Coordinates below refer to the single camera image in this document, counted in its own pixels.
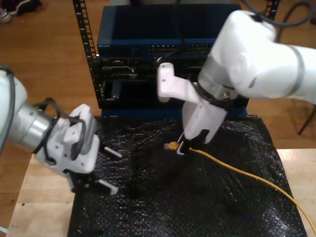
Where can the black textured mat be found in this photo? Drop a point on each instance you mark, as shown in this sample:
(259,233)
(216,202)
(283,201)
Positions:
(172,209)

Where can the black chassis with red light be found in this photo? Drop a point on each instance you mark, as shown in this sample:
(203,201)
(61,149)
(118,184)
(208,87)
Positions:
(133,92)

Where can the black rack server unit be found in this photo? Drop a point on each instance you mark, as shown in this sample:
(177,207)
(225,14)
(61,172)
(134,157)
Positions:
(118,69)

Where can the dark chair leg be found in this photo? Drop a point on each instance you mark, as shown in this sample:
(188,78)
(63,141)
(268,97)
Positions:
(306,121)

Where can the white sneaker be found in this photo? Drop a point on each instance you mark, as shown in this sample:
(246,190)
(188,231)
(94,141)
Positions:
(5,16)

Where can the dark sneaker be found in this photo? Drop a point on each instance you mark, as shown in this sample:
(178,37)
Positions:
(24,6)

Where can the blue network switch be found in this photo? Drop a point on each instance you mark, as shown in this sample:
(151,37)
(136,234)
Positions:
(148,22)

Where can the black perforated rack post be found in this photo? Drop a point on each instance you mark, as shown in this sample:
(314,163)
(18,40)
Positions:
(271,7)
(85,32)

